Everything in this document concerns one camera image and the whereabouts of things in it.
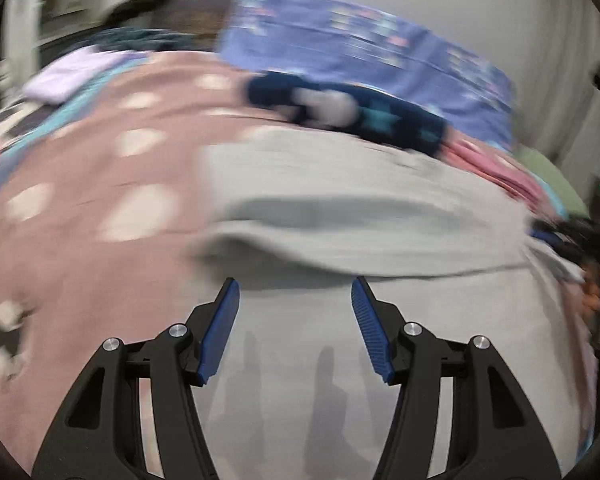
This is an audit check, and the navy star fleece garment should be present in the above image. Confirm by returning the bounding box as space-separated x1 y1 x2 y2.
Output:
246 72 452 157

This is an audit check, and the folded pink clothes stack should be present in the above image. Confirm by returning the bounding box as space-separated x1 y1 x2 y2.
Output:
440 133 555 214

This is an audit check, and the lilac folded garment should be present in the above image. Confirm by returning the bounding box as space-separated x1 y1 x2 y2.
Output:
22 46 129 106

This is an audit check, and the green pillow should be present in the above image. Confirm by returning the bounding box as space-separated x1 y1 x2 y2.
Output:
515 144 588 218

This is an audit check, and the teal knitted garment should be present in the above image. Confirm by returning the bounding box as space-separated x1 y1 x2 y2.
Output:
65 26 198 53

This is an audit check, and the dark patterned pillow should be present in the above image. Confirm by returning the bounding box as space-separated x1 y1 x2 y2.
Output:
149 0 233 51

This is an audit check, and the pink polka dot bedsheet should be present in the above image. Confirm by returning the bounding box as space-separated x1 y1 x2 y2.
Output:
0 52 317 467

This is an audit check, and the blue patterned pillow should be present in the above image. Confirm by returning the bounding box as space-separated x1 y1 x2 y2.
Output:
216 0 514 148

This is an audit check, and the grey cloth garment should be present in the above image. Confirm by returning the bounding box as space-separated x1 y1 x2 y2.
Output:
136 127 594 480

